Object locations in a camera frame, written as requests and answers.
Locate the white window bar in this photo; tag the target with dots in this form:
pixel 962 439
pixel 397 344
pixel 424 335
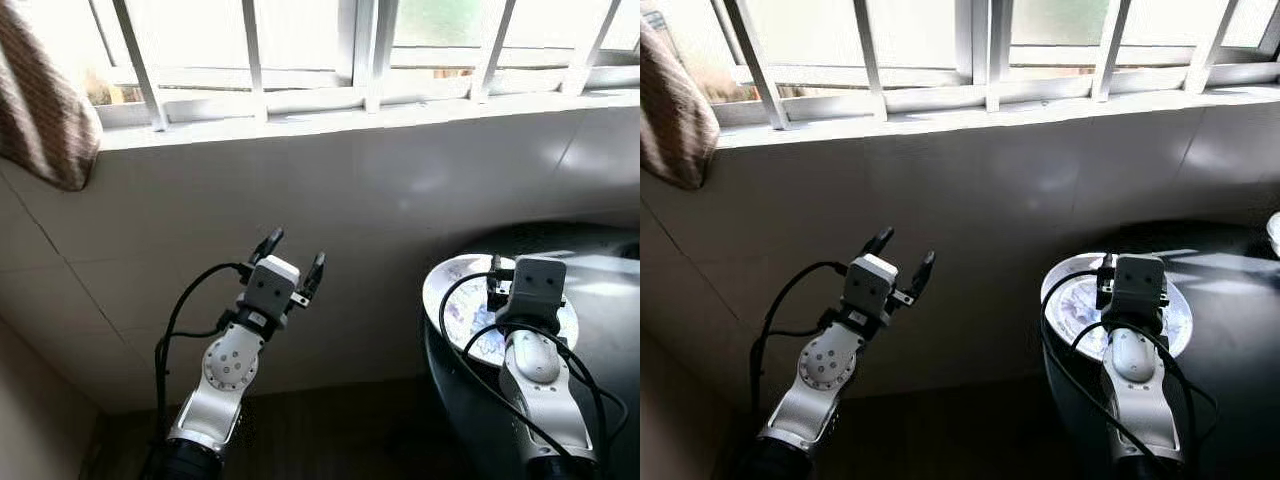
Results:
pixel 1210 45
pixel 992 55
pixel 494 50
pixel 757 65
pixel 593 50
pixel 379 55
pixel 254 60
pixel 1108 50
pixel 140 65
pixel 872 60

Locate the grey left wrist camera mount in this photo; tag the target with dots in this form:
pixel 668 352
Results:
pixel 868 285
pixel 270 285

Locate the brown striped towel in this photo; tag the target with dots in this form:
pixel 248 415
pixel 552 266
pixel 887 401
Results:
pixel 672 110
pixel 40 110

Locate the white ceramic bowl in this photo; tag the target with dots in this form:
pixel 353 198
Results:
pixel 1275 232

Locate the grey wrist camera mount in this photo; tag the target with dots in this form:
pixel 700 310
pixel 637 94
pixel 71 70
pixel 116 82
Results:
pixel 537 285
pixel 1140 285
pixel 868 285
pixel 270 285

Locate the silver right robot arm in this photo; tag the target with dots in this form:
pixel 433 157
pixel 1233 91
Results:
pixel 535 370
pixel 1135 370

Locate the white purple patterned plate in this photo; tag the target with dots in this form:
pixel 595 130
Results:
pixel 460 290
pixel 1075 300

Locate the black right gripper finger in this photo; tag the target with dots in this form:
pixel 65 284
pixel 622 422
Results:
pixel 496 283
pixel 1105 282

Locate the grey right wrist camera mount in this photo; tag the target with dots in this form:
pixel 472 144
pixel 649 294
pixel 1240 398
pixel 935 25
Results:
pixel 537 285
pixel 1140 285

